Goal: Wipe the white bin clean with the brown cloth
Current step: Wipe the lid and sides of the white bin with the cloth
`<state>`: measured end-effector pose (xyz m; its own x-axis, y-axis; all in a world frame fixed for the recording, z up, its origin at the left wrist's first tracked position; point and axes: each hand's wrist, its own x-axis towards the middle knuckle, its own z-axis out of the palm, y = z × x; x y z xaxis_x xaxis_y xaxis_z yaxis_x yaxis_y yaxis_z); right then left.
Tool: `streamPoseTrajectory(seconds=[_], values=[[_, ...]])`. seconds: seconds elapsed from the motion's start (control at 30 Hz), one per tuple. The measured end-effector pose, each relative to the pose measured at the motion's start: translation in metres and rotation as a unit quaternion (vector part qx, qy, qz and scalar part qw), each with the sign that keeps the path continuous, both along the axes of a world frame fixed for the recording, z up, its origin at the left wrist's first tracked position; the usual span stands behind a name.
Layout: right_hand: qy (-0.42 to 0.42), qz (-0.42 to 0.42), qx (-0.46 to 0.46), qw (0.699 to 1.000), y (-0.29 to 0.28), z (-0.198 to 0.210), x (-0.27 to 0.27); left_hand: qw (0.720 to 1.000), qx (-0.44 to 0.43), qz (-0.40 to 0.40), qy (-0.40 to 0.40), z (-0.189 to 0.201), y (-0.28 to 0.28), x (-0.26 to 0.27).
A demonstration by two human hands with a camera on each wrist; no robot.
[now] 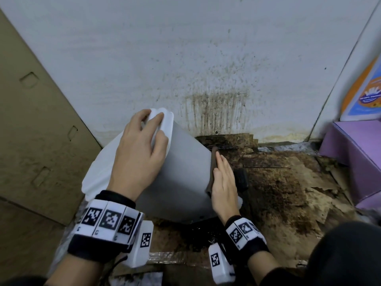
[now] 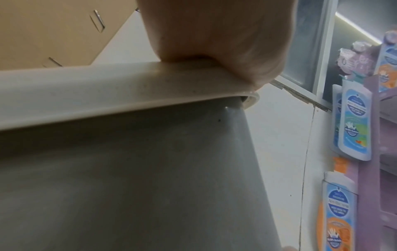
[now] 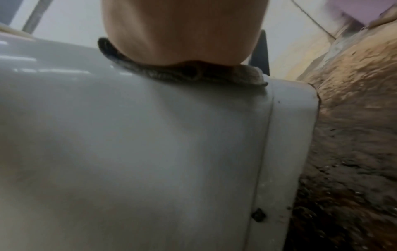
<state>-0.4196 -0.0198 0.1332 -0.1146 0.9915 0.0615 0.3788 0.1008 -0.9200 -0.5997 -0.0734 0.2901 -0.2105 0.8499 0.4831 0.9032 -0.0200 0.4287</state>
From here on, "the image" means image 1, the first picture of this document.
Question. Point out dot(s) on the person's left hand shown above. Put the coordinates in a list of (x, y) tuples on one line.
[(137, 163)]

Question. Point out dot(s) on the person's right hand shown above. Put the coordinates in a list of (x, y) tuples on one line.
[(226, 196)]

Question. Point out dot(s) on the brown cleaning cloth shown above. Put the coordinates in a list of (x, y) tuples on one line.
[(212, 169)]

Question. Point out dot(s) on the white pedal trash bin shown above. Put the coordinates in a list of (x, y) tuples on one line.
[(184, 175)]

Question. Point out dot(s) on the person's right forearm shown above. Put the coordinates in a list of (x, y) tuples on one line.
[(262, 265)]

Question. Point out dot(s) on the person's left forearm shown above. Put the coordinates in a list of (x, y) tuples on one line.
[(74, 271)]

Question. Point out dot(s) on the person's black trousers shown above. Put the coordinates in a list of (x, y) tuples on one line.
[(348, 256)]

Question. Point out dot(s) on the black right wristband white markers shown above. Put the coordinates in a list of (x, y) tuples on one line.
[(244, 238)]

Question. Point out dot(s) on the black wristband white markers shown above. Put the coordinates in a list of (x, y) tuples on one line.
[(98, 232), (244, 238)]

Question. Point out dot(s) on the stained brown cardboard floor sheet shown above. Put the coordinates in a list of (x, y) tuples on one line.
[(282, 190)]

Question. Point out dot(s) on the black left wristband white markers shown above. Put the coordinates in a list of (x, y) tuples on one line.
[(98, 232)]

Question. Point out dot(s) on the tan cardboard panel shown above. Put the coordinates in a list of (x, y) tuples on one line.
[(35, 151)]

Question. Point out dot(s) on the purple display box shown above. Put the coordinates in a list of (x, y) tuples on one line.
[(354, 154)]

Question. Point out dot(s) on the white bottle blue orange label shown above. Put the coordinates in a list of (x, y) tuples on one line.
[(369, 98)]

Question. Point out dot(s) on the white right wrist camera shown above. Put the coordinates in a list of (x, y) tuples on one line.
[(220, 265)]

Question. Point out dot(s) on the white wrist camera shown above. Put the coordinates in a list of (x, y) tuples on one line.
[(220, 265), (140, 247)]

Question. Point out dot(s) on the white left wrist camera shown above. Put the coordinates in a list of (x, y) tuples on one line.
[(140, 247)]

